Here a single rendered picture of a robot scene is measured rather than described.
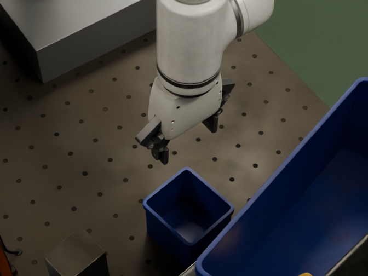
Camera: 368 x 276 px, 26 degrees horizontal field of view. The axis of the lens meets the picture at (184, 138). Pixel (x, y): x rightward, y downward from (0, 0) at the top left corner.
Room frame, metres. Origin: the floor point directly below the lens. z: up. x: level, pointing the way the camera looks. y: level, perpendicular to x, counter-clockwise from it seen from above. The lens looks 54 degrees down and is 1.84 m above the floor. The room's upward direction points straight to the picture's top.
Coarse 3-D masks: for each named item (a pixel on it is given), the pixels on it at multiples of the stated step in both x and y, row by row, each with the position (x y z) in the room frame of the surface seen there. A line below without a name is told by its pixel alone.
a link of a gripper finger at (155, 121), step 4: (156, 116) 0.65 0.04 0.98; (152, 120) 0.65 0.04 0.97; (156, 120) 0.65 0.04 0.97; (160, 120) 0.65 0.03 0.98; (148, 124) 0.65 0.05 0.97; (152, 124) 0.65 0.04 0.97; (156, 124) 0.64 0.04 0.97; (160, 124) 0.65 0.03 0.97; (144, 128) 0.64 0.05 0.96; (148, 128) 0.64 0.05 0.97; (152, 128) 0.64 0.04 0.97; (156, 128) 0.64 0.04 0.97; (140, 132) 0.64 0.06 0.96; (144, 132) 0.64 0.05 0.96; (148, 132) 0.64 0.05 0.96; (152, 132) 0.64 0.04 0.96; (136, 136) 0.64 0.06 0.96; (140, 136) 0.63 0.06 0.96; (144, 136) 0.63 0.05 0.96; (148, 136) 0.63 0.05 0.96; (136, 140) 0.63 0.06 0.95; (140, 140) 0.63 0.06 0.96; (144, 140) 0.63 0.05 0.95; (148, 140) 0.63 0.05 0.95; (140, 144) 0.63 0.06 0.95; (144, 144) 0.63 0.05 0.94
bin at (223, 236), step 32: (352, 96) 0.55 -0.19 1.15; (320, 128) 0.50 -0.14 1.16; (352, 128) 0.56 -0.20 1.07; (288, 160) 0.46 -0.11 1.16; (320, 160) 0.52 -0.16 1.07; (352, 160) 0.54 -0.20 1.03; (256, 192) 0.42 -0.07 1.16; (288, 192) 0.46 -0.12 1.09; (320, 192) 0.50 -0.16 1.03; (352, 192) 0.50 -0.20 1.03; (256, 224) 0.42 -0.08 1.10; (288, 224) 0.45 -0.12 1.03; (320, 224) 0.45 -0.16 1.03; (352, 224) 0.45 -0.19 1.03; (224, 256) 0.37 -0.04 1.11; (256, 256) 0.41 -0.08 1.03; (288, 256) 0.41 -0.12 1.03; (320, 256) 0.41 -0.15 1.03
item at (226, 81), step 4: (224, 80) 0.73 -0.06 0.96; (228, 80) 0.73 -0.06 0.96; (224, 84) 0.72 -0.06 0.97; (228, 84) 0.72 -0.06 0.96; (232, 84) 0.73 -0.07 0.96; (224, 88) 0.72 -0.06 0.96; (228, 88) 0.72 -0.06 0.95; (232, 88) 0.73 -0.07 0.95; (224, 92) 0.72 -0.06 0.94; (228, 92) 0.72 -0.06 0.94
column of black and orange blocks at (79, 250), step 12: (72, 240) 0.34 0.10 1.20; (84, 240) 0.34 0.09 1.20; (48, 252) 0.33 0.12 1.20; (60, 252) 0.33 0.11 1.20; (72, 252) 0.33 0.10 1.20; (84, 252) 0.33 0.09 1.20; (96, 252) 0.33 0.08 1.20; (48, 264) 0.32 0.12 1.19; (60, 264) 0.32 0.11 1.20; (72, 264) 0.32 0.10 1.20; (84, 264) 0.32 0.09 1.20; (96, 264) 0.32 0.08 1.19
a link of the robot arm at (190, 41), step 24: (168, 0) 0.65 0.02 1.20; (192, 0) 0.65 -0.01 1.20; (216, 0) 0.65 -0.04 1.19; (168, 24) 0.64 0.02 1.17; (192, 24) 0.63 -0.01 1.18; (216, 24) 0.65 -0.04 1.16; (240, 24) 0.67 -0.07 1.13; (168, 48) 0.65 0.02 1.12; (192, 48) 0.64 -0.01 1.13; (216, 48) 0.65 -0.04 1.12; (168, 72) 0.65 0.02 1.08; (192, 72) 0.64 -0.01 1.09; (216, 72) 0.66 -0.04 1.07
